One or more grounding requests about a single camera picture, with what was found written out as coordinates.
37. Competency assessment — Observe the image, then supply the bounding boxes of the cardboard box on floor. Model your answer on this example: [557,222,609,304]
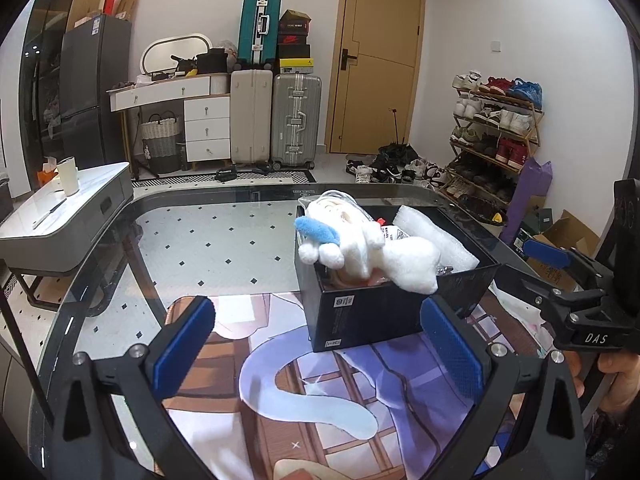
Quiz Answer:
[524,210,600,292]

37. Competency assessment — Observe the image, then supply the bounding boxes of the purple bag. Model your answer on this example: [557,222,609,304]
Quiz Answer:
[499,157,553,245]

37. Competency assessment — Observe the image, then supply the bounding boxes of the black umbrella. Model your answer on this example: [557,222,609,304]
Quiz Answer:
[378,108,419,167]

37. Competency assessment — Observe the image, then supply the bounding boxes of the white foam sheet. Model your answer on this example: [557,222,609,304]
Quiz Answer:
[393,205,480,273]

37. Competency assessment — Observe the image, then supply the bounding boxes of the beige suitcase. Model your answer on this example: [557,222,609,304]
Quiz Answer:
[230,70,273,165]

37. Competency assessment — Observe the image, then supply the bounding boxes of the white dressing table drawers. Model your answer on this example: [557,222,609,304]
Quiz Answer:
[107,73,231,165]

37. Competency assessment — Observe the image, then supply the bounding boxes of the wooden shoe rack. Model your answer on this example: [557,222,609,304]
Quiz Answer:
[445,70,544,211]

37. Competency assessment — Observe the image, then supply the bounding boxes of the black cardboard box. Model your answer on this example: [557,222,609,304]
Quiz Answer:
[295,206,499,352]

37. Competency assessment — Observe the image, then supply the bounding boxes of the white plush toy blue ear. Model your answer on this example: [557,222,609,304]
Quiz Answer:
[294,190,440,295]

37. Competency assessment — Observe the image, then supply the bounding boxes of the yellow wooden door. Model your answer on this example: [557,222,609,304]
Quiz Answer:
[326,0,425,154]

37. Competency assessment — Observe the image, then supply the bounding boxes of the oval vanity mirror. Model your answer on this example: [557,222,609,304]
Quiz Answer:
[139,32,213,75]

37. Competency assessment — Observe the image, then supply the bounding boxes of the white paper cup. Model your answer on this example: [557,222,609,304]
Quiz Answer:
[56,156,79,197]

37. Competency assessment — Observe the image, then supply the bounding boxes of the silver aluminium suitcase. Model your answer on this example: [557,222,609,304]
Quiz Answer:
[270,73,322,171]

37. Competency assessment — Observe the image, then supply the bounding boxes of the woven laundry basket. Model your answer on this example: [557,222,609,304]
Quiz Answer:
[139,110,180,174]

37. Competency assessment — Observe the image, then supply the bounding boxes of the person's right hand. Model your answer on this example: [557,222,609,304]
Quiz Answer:
[562,349,640,418]

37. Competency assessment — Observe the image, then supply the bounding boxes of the stacked shoe boxes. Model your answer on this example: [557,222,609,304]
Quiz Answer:
[277,9,314,74]

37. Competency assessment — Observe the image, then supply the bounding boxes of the teal suitcase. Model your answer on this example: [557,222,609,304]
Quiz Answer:
[238,0,281,70]

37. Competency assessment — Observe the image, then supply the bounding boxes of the black refrigerator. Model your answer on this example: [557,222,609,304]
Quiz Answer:
[19,0,134,172]

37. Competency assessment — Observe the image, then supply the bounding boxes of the beige trash bin black liner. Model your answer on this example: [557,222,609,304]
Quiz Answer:
[458,194,506,226]

